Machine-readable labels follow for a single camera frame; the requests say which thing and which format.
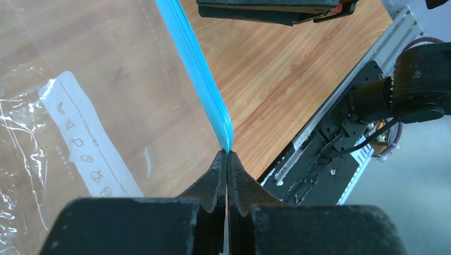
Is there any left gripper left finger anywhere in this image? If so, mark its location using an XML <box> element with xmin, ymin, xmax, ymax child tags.
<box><xmin>40</xmin><ymin>151</ymin><xmax>227</xmax><ymax>254</ymax></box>

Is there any clear zip top bag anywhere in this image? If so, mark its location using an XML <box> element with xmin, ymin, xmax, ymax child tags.
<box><xmin>1</xmin><ymin>1</ymin><xmax>233</xmax><ymax>254</ymax></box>

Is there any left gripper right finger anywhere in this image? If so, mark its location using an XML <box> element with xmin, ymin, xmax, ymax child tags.
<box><xmin>227</xmin><ymin>151</ymin><xmax>407</xmax><ymax>254</ymax></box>

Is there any black grey chessboard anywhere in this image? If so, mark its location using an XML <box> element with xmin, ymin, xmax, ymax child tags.
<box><xmin>196</xmin><ymin>0</ymin><xmax>357</xmax><ymax>26</ymax></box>

